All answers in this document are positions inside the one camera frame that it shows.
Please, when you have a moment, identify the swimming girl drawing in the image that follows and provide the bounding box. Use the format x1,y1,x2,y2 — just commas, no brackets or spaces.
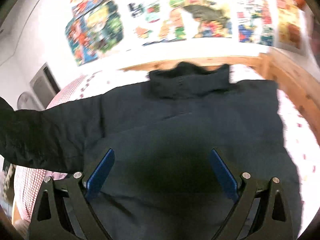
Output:
65,18,98,66

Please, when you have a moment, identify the yellow bear chick drawing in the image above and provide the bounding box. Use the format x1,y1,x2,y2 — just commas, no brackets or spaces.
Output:
275,0,304,55

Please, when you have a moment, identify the blond boy drawing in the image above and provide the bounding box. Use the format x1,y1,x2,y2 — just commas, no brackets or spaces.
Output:
83,0,124,56

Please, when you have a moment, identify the wooden bed frame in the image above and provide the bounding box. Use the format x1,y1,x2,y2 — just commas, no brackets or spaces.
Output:
121,48,319,141

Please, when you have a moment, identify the white fish cup drawing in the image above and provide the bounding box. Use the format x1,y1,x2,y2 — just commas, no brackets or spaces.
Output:
123,0,186,46

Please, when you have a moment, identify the grey electric fan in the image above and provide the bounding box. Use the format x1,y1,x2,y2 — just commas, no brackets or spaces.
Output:
17,92,41,111

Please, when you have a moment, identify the dark navy jacket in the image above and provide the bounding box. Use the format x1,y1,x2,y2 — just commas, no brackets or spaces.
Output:
0,61,304,240

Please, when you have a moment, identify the dark hill landscape drawing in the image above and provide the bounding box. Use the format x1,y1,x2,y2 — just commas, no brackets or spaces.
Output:
169,0,232,38

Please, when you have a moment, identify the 2024 dragon drawing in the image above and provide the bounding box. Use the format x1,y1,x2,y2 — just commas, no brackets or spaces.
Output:
235,0,274,46

